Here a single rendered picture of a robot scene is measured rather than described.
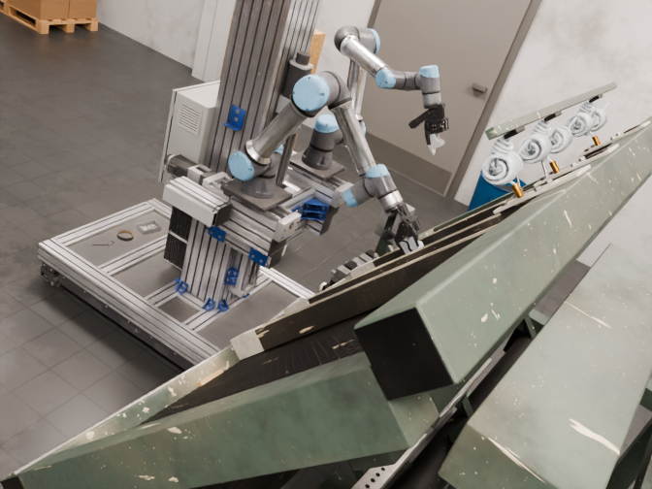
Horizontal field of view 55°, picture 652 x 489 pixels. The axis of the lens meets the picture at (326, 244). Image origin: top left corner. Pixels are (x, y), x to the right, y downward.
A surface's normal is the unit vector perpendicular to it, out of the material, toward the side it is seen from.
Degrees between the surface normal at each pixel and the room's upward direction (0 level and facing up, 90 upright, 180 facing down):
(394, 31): 90
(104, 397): 0
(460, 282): 37
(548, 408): 0
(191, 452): 90
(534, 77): 90
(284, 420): 90
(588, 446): 0
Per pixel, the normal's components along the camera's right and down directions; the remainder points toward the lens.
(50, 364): 0.28, -0.82
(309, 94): -0.36, 0.29
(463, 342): 0.69, -0.35
